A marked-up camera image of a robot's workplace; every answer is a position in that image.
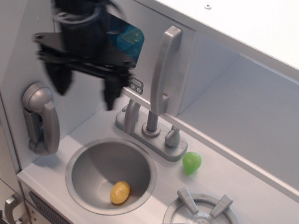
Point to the grey toy faucet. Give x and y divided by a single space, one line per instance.
146 128

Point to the white toy microwave door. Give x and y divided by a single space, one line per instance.
153 25

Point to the grey toy telephone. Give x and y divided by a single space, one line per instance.
41 119

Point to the grey microwave door handle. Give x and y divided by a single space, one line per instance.
170 43

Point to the blue plastic bowl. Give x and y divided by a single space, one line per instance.
129 40

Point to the green plastic pear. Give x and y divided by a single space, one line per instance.
191 162

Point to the white toy kitchen cabinet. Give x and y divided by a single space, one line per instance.
239 112

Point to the round metal sink bowl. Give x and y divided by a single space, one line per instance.
97 166

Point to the yellow plastic lemon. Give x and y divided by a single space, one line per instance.
120 192

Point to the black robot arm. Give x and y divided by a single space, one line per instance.
84 9

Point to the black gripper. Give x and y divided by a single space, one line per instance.
84 45

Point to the grey oven door handle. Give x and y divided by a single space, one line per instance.
13 211

